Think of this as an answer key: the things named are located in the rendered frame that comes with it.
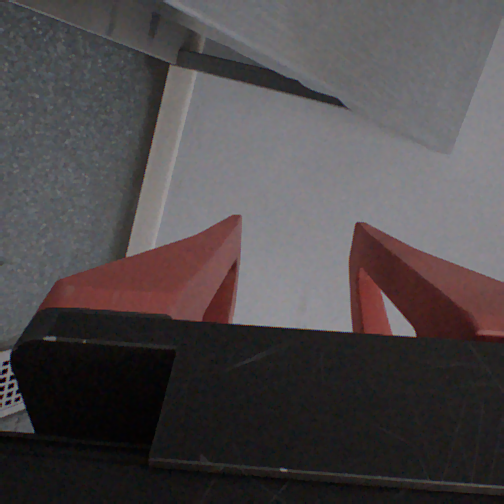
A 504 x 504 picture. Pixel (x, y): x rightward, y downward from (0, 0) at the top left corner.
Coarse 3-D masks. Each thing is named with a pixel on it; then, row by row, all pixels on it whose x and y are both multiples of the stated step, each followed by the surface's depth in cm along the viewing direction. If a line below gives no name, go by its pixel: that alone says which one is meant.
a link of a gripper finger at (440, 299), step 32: (352, 256) 14; (384, 256) 10; (416, 256) 10; (352, 288) 13; (384, 288) 10; (416, 288) 8; (448, 288) 8; (480, 288) 8; (352, 320) 13; (384, 320) 12; (416, 320) 8; (448, 320) 7; (480, 320) 6
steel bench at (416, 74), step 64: (64, 0) 89; (128, 0) 100; (192, 0) 26; (256, 0) 30; (320, 0) 36; (384, 0) 45; (448, 0) 59; (192, 64) 115; (320, 64) 39; (384, 64) 50; (448, 64) 70; (448, 128) 84
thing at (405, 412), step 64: (192, 256) 9; (64, 320) 6; (128, 320) 6; (192, 320) 8; (64, 384) 6; (128, 384) 6; (192, 384) 5; (256, 384) 5; (320, 384) 5; (384, 384) 5; (448, 384) 5; (192, 448) 5; (256, 448) 5; (320, 448) 5; (384, 448) 5; (448, 448) 5
